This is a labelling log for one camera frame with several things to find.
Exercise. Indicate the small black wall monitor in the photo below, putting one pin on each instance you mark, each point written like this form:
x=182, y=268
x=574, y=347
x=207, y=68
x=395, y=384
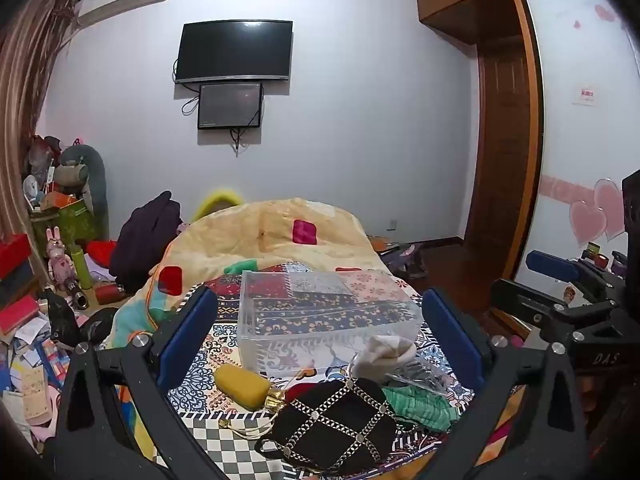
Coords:
x=230, y=105

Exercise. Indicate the red cushion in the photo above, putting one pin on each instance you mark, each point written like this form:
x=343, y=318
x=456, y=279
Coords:
x=102, y=252

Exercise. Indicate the yellow patterned quilt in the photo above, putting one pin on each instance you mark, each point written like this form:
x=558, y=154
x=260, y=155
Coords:
x=260, y=225

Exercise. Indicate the red box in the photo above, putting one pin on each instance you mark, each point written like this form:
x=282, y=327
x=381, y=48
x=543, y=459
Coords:
x=12, y=255
x=17, y=315

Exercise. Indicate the red can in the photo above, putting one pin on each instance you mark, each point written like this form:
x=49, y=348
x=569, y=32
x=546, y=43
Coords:
x=107, y=294

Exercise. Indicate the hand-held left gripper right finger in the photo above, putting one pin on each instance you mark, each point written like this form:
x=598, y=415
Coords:
x=450, y=335

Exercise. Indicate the small white fan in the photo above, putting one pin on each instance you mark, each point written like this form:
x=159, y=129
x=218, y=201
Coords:
x=32, y=192

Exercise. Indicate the yellow-green plush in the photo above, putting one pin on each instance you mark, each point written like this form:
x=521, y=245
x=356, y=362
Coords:
x=212, y=202

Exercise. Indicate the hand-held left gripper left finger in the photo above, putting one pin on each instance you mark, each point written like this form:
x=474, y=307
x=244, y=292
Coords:
x=187, y=342

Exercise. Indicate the pile of bags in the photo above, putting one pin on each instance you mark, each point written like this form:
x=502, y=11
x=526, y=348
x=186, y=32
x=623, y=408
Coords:
x=400, y=257

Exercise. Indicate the red soft item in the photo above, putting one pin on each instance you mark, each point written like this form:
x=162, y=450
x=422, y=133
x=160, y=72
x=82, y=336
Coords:
x=299, y=391

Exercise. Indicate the black plastic bag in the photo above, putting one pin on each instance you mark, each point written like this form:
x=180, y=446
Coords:
x=100, y=325
x=62, y=320

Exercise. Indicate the pink band sticker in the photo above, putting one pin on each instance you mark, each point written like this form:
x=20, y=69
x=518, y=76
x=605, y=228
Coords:
x=562, y=189

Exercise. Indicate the white wall outlet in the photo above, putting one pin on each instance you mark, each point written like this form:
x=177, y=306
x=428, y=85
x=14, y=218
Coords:
x=393, y=224

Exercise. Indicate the white paper notice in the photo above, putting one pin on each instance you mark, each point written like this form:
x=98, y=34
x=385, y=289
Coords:
x=586, y=94

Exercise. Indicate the dark purple jacket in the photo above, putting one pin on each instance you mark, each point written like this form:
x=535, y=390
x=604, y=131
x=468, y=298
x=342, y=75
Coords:
x=145, y=240

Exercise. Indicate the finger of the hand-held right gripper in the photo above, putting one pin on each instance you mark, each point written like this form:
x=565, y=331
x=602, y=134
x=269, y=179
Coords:
x=550, y=266
x=520, y=297

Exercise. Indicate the grey plush toy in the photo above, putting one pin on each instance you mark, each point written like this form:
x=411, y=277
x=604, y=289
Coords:
x=92, y=175

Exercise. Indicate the white sock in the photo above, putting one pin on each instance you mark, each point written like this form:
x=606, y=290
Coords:
x=385, y=350

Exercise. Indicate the green cardboard box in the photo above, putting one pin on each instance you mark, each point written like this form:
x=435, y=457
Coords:
x=70, y=225

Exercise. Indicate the pile of papers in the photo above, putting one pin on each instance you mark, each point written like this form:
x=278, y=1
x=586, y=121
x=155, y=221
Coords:
x=30, y=380

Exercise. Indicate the green bottle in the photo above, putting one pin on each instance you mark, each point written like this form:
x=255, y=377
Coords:
x=81, y=267

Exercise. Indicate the wooden door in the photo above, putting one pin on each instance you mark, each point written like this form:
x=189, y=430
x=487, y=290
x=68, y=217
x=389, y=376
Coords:
x=502, y=150

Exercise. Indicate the green knitted cloth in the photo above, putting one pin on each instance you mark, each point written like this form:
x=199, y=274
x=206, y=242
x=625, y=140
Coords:
x=425, y=407

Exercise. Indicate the large pink heart sticker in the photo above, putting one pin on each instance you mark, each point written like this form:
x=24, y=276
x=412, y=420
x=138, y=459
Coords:
x=609, y=205

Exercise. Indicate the black wall television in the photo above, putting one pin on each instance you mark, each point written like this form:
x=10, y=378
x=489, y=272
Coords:
x=232, y=50

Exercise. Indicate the striped brown curtain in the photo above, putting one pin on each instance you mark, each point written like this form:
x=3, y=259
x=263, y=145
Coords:
x=25, y=90

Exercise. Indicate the clear plastic storage box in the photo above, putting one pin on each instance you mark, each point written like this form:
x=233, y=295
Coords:
x=325, y=310

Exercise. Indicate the pink rabbit toy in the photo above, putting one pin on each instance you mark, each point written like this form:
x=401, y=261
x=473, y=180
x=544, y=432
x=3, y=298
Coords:
x=60, y=260

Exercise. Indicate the yellow pouch with tassel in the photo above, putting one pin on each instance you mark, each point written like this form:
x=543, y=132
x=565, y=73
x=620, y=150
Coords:
x=242, y=385

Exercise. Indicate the white sliding wardrobe door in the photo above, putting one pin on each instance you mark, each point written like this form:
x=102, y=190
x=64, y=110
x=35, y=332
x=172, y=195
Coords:
x=575, y=135

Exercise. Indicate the clear plastic bag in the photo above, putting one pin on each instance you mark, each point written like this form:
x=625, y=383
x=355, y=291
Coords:
x=420, y=375

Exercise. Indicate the small pink heart sticker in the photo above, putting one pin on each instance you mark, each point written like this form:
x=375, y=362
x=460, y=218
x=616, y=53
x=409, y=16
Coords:
x=587, y=222

